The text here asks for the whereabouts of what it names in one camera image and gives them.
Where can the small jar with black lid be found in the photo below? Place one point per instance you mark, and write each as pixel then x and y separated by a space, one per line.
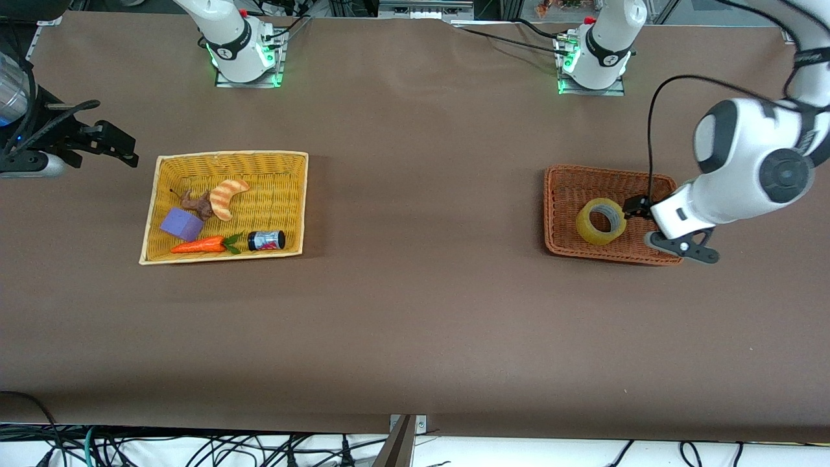
pixel 266 240

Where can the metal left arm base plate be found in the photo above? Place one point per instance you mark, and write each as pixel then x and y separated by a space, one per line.
pixel 616 91

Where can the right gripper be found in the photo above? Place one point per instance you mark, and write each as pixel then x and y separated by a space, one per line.
pixel 76 137

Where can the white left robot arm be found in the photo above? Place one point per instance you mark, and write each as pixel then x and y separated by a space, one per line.
pixel 739 149

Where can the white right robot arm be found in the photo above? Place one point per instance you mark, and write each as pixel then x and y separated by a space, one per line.
pixel 233 39

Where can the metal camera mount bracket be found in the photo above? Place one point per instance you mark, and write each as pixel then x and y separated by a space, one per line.
pixel 399 444

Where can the aluminium corner bracket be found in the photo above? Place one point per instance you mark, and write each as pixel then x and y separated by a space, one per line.
pixel 788 35
pixel 48 21

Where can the purple foam cube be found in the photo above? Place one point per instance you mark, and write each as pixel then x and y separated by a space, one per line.
pixel 181 224

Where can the brown toy lion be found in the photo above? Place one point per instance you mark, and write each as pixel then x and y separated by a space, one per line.
pixel 202 206

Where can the orange toy carrot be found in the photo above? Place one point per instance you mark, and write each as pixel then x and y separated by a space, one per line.
pixel 198 246

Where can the toy croissant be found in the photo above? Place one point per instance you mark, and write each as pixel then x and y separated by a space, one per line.
pixel 225 198

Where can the clear yellowish tape roll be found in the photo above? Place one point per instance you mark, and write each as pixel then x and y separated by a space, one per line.
pixel 587 224

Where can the aluminium frame profile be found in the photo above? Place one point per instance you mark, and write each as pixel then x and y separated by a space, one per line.
pixel 425 9

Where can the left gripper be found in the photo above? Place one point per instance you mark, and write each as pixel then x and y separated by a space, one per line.
pixel 638 207

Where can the brown woven basket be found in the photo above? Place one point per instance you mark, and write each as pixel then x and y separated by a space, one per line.
pixel 564 207

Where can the yellow woven basket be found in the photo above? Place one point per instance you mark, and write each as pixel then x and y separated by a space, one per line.
pixel 285 220

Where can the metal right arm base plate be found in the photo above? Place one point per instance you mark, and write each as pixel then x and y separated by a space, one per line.
pixel 280 68

